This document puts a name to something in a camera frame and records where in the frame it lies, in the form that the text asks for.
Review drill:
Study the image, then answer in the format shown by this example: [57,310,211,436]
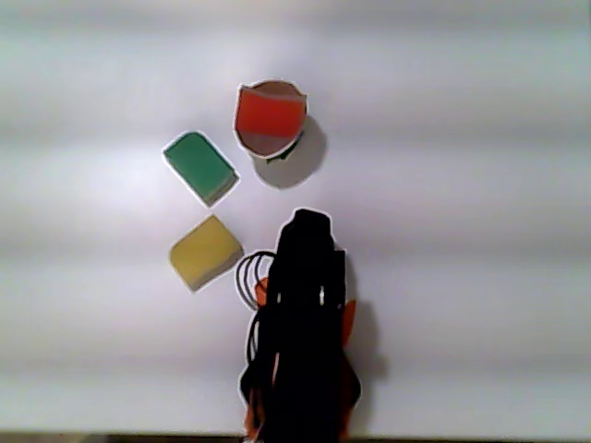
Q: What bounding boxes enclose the red sponge block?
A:
[236,89,307,139]

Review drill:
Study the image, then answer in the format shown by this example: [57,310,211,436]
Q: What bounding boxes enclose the white paper cup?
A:
[234,78,309,162]

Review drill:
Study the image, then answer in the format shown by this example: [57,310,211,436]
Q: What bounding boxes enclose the yellow sponge block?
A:
[167,214,246,294]

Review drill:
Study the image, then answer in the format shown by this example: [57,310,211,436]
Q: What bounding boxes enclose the green sponge block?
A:
[161,130,241,208]

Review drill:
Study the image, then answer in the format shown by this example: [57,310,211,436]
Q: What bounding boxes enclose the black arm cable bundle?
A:
[234,250,280,370]

